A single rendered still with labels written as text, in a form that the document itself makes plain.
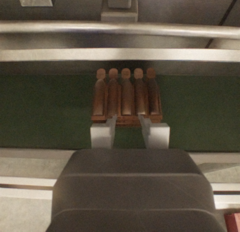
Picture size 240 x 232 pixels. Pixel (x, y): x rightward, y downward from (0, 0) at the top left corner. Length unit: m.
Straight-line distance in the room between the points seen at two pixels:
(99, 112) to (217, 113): 0.20
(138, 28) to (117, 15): 0.03
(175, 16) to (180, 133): 0.22
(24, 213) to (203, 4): 1.07
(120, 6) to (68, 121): 0.19
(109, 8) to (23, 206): 1.00
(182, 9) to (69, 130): 0.30
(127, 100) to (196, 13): 0.22
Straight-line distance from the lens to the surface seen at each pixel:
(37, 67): 0.37
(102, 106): 0.25
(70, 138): 0.29
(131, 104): 0.25
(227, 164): 0.47
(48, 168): 1.03
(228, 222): 1.08
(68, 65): 0.34
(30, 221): 1.05
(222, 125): 0.33
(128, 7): 0.20
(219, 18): 0.41
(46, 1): 0.24
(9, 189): 0.42
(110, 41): 0.41
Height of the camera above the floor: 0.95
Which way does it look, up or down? 64 degrees down
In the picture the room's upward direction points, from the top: 2 degrees clockwise
